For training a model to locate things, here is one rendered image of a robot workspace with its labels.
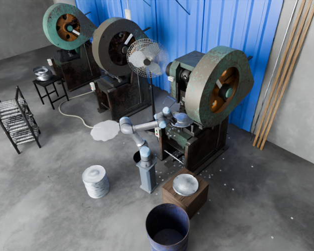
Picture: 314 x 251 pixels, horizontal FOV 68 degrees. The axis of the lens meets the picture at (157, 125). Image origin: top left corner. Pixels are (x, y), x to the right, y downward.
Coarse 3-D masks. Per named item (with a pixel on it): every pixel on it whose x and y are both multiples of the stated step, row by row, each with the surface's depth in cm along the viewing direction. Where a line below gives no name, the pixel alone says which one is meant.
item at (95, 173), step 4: (88, 168) 301; (92, 168) 301; (96, 168) 300; (100, 168) 300; (84, 172) 296; (88, 172) 296; (92, 172) 295; (96, 172) 294; (100, 172) 295; (104, 172) 294; (84, 176) 291; (88, 176) 291; (92, 176) 290; (96, 176) 289; (100, 176) 290; (84, 180) 286; (88, 180) 286; (92, 180) 286; (96, 180) 285; (100, 180) 285
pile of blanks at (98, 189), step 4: (104, 176) 291; (104, 180) 292; (88, 184) 283; (92, 184) 282; (96, 184) 284; (100, 184) 288; (104, 184) 294; (108, 184) 306; (88, 188) 290; (92, 188) 288; (96, 188) 290; (100, 188) 292; (104, 188) 297; (108, 188) 307; (88, 192) 299; (92, 192) 293; (96, 192) 293; (100, 192) 296; (104, 192) 300; (92, 196) 300; (96, 196) 298; (100, 196) 300
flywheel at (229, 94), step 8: (224, 72) 237; (232, 72) 245; (224, 80) 241; (232, 80) 253; (216, 88) 234; (224, 88) 229; (232, 88) 236; (216, 96) 241; (224, 96) 231; (232, 96) 262; (216, 104) 252; (224, 104) 263; (216, 112) 257
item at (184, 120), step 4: (176, 116) 299; (180, 116) 298; (184, 116) 298; (180, 120) 291; (184, 120) 290; (188, 120) 291; (192, 120) 291; (176, 124) 286; (180, 124) 286; (184, 124) 285; (188, 124) 285
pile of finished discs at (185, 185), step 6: (180, 174) 276; (186, 174) 277; (174, 180) 271; (180, 180) 270; (186, 180) 269; (192, 180) 269; (174, 186) 264; (180, 186) 264; (186, 186) 263; (192, 186) 263; (180, 192) 258; (186, 192) 257; (192, 192) 257
